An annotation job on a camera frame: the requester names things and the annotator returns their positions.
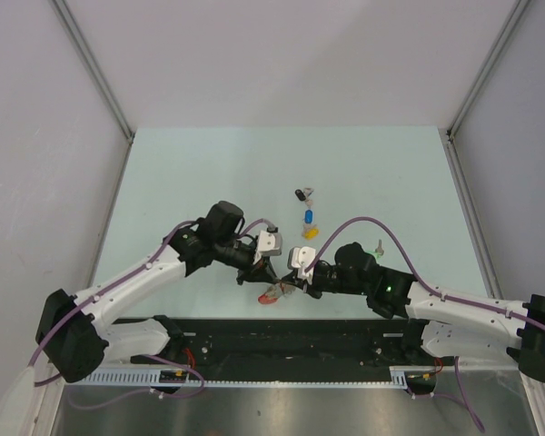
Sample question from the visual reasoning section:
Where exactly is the red handled metal keyring holder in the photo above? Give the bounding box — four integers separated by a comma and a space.
257, 282, 295, 305

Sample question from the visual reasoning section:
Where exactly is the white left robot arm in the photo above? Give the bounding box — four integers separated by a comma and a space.
35, 201, 283, 383

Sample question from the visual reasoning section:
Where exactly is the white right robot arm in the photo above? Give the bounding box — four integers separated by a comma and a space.
283, 243, 545, 383

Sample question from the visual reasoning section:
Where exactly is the green key tag with key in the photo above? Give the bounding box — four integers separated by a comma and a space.
371, 239, 384, 260

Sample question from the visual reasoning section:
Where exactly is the yellow key tag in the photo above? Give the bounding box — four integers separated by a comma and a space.
302, 228, 319, 240

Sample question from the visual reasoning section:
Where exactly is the black key fob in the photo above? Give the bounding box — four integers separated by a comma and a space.
294, 189, 308, 202

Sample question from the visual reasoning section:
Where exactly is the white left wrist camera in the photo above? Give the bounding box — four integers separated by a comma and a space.
256, 227, 282, 257

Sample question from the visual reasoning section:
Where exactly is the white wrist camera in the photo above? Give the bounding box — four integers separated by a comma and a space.
287, 246, 316, 280
256, 227, 282, 257

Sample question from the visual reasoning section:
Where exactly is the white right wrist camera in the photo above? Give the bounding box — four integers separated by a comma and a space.
287, 246, 316, 280

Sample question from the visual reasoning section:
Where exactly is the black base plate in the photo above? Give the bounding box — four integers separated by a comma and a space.
117, 317, 455, 382

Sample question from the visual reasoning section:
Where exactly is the white slotted cable duct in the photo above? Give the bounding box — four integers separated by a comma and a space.
75, 367, 435, 390

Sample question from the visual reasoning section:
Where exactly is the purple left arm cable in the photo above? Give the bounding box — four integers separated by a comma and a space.
26, 218, 276, 387

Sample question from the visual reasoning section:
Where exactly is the aluminium frame post left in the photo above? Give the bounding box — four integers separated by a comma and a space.
48, 0, 134, 144

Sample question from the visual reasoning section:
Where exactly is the aluminium frame post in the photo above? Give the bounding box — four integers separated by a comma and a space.
445, 0, 534, 141
48, 0, 134, 144

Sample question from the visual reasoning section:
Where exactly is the aluminium frame post right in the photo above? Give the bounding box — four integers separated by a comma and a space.
445, 0, 534, 141

